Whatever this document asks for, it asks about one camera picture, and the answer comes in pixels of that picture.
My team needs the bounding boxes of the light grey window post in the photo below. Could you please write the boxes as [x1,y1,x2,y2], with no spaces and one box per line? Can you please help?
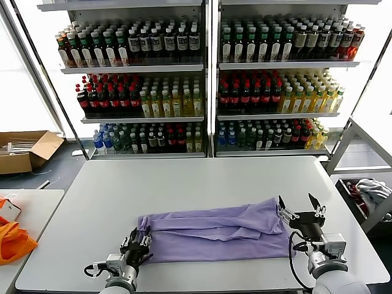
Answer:
[0,4,67,135]

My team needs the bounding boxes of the dark bottle blue white label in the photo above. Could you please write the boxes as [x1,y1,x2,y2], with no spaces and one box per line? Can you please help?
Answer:
[318,25,331,61]
[330,25,343,61]
[341,25,355,61]
[163,28,176,59]
[150,28,164,60]
[187,27,201,59]
[139,28,153,60]
[176,27,189,59]
[127,29,141,61]

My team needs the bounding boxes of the orange fabric bag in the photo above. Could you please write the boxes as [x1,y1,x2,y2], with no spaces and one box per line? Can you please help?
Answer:
[0,216,37,266]

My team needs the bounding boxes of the grey metal frame cart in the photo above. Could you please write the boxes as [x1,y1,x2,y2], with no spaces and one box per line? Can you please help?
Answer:
[325,116,392,233]

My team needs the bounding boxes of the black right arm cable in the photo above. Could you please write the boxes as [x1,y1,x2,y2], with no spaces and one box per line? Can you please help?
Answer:
[287,231,313,290]

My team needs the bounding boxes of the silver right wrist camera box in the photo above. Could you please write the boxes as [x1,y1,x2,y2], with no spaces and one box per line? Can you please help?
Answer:
[323,233,347,260]

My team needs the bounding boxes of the black storage bin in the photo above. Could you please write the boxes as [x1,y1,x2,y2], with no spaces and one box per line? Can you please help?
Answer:
[334,177,392,226]

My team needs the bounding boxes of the dark bottle beige label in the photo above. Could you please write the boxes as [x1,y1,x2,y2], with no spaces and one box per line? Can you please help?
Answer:
[294,26,308,62]
[306,25,320,61]

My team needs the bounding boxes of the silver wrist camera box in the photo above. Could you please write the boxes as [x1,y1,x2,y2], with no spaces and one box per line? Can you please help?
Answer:
[93,253,124,275]
[323,233,347,260]

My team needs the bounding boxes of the dark slanted window post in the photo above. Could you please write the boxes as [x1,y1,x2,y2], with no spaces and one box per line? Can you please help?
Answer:
[9,0,91,160]
[327,24,392,162]

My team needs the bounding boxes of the white and orange box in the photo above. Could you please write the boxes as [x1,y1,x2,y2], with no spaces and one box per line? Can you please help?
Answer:
[0,197,21,222]

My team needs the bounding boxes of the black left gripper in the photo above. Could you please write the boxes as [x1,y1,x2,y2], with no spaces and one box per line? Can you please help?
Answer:
[121,227,153,265]

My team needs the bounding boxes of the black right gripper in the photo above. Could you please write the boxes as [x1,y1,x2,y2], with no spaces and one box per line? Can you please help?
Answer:
[277,192,326,243]

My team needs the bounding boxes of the red crumpled garment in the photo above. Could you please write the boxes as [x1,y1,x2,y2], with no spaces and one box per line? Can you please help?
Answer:
[345,180,368,215]

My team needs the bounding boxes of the purple t-shirt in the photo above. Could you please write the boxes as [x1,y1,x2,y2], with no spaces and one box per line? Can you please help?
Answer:
[137,197,297,263]

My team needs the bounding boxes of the brown cardboard box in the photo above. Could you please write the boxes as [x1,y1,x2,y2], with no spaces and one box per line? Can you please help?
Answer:
[0,130,64,175]

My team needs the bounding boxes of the grey white crumpled garment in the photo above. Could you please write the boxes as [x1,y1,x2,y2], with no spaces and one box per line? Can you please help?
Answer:
[355,178,392,215]

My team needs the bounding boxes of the small white side table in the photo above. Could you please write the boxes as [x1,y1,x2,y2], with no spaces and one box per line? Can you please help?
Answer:
[0,189,65,294]

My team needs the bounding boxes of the reddish brown drink bottle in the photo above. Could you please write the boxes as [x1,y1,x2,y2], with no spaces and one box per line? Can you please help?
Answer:
[56,34,71,69]

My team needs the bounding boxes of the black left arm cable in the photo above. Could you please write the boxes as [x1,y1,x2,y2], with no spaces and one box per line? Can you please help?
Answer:
[84,263,108,279]

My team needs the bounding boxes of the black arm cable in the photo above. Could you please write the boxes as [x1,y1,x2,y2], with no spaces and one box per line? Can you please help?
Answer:
[287,231,313,290]
[84,263,108,279]

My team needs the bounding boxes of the white plastic strips bundle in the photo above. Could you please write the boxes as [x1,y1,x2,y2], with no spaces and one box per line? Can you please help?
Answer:
[4,140,33,153]

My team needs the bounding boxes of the grey metal shelf rack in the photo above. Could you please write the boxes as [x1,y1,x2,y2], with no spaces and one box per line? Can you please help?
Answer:
[211,0,362,157]
[36,0,212,160]

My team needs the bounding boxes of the small cola bottle red cap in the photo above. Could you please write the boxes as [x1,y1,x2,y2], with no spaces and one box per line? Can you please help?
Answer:
[176,129,186,153]
[166,129,177,153]
[300,125,311,149]
[291,126,301,150]

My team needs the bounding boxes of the red drink bottle white cap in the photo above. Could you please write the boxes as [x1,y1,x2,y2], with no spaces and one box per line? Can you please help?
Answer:
[351,24,365,61]

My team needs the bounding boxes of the dark bottle green white label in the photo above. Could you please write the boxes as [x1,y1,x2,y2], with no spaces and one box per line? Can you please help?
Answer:
[245,26,258,64]
[91,31,106,68]
[257,26,270,64]
[116,30,131,67]
[220,27,233,64]
[78,31,94,68]
[67,32,82,69]
[233,27,246,64]
[104,31,119,67]
[282,26,295,63]
[269,26,283,64]

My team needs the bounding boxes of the yellow juice bottle green label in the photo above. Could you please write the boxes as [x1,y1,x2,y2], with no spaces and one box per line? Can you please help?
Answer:
[160,90,172,118]
[322,86,336,113]
[171,89,183,118]
[150,91,162,118]
[277,86,293,113]
[182,89,193,118]
[332,87,345,113]
[290,86,304,113]
[139,91,151,118]
[301,86,315,113]
[312,86,326,113]
[192,89,204,117]

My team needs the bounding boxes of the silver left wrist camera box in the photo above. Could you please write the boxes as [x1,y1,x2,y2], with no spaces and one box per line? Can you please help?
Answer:
[93,253,124,275]

